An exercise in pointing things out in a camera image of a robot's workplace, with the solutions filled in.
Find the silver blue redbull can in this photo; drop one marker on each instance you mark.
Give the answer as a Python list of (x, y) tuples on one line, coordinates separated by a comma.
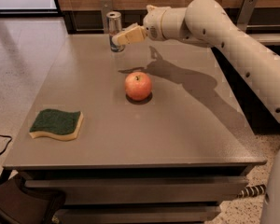
[(114, 26)]

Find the metal bracket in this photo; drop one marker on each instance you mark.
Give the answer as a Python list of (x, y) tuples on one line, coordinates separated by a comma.
[(106, 6), (245, 14)]

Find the left metal bracket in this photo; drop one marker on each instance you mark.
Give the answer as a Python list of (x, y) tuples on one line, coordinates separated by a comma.
[(106, 6)]

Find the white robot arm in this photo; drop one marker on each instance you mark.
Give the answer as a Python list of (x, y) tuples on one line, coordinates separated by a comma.
[(206, 20)]

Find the green yellow sponge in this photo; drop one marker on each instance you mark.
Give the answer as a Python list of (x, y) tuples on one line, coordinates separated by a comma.
[(57, 124)]

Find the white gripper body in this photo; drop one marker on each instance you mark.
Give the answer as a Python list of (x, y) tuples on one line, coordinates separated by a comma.
[(152, 23)]

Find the red apple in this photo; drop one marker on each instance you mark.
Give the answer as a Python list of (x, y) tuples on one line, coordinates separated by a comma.
[(138, 86)]

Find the right metal bracket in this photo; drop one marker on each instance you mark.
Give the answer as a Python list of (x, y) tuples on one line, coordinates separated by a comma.
[(245, 14)]

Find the black white striped power strip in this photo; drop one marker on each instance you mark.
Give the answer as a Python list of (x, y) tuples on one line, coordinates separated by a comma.
[(253, 191)]

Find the grey drawer cabinet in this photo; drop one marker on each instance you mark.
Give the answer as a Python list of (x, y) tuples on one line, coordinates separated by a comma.
[(171, 158)]

